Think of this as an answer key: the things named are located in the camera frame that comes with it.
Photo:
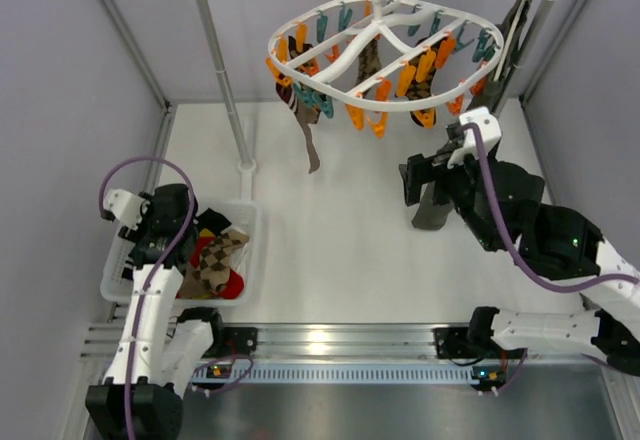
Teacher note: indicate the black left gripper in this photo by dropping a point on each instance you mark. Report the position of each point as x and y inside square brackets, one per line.
[138, 248]

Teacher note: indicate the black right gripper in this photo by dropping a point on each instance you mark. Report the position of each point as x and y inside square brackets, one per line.
[432, 171]

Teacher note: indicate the beige brown argyle sock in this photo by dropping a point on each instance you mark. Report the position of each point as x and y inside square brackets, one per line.
[217, 260]

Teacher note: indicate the dark yellow argyle sock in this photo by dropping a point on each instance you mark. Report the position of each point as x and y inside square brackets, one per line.
[419, 90]

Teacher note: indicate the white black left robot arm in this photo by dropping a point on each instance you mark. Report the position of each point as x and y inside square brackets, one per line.
[141, 393]

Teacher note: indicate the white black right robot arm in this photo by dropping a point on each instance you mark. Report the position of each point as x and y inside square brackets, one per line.
[556, 247]

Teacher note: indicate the white round clip hanger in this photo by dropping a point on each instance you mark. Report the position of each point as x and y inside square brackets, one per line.
[474, 46]

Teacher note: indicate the black sock in basket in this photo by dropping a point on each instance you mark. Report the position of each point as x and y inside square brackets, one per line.
[213, 221]

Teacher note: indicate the white plastic laundry basket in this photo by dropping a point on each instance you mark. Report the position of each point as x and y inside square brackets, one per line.
[244, 215]

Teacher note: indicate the red sock in basket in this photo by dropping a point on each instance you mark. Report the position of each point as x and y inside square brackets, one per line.
[235, 287]

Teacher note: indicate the brown black argyle sock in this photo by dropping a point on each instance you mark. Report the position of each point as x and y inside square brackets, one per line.
[368, 61]

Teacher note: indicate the olive green hanging garment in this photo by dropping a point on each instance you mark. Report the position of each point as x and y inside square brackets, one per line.
[431, 214]

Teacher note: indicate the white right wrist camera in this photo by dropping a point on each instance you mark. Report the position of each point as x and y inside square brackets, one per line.
[480, 132]

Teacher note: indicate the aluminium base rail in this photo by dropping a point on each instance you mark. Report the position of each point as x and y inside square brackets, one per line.
[409, 341]

